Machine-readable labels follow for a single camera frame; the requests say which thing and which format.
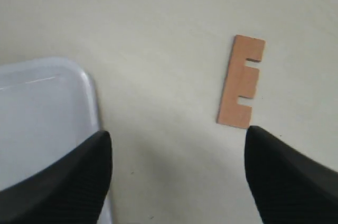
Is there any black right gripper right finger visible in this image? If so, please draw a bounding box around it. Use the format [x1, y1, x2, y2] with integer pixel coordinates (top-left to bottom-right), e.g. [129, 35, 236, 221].
[245, 126, 337, 223]

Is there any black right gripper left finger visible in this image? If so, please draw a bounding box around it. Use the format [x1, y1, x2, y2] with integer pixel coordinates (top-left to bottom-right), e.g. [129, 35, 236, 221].
[1, 130, 112, 223]

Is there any notched wooden piece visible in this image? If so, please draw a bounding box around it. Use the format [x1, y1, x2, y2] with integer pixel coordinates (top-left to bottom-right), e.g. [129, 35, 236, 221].
[217, 35, 266, 129]

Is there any white plastic tray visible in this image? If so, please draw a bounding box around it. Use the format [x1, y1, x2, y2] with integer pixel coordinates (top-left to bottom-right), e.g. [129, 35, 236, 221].
[1, 58, 113, 223]

